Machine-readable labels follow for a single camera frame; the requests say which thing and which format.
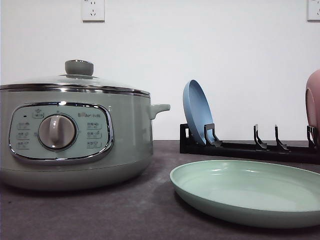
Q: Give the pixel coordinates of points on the black plate rack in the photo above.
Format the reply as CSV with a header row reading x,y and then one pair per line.
x,y
307,154

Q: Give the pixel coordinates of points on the pink plate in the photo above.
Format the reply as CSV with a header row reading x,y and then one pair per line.
x,y
312,102

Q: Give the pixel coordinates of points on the glass steamer lid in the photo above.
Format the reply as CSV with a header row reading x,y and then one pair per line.
x,y
79,77

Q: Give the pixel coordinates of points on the white wall socket right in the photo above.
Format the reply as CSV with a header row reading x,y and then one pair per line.
x,y
313,11

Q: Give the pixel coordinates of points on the green plate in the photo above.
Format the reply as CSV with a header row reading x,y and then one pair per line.
x,y
248,193

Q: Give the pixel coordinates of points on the white wall socket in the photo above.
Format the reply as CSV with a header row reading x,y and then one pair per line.
x,y
93,11
313,11

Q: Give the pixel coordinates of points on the green electric steamer pot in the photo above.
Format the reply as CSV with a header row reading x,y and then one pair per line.
x,y
63,137

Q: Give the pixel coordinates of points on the blue plate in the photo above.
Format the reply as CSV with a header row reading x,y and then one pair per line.
x,y
197,110

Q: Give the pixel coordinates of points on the white wall socket left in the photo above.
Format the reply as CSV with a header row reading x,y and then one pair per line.
x,y
93,11

